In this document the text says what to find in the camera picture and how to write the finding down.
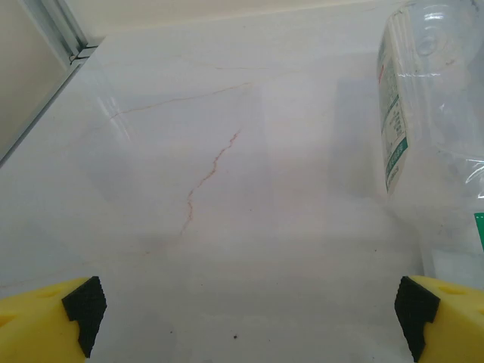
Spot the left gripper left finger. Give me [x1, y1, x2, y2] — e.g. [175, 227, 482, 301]
[0, 275, 108, 363]

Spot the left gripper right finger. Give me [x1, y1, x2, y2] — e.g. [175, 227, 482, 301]
[394, 275, 484, 363]

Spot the clear bottle green band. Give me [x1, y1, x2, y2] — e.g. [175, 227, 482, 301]
[417, 196, 484, 283]

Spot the square clear bottle green label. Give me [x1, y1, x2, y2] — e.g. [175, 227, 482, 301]
[377, 0, 484, 197]

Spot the aluminium side rail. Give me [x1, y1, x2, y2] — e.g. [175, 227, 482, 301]
[0, 56, 90, 167]

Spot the aluminium frame post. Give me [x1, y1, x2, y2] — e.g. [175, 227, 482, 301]
[22, 0, 100, 65]

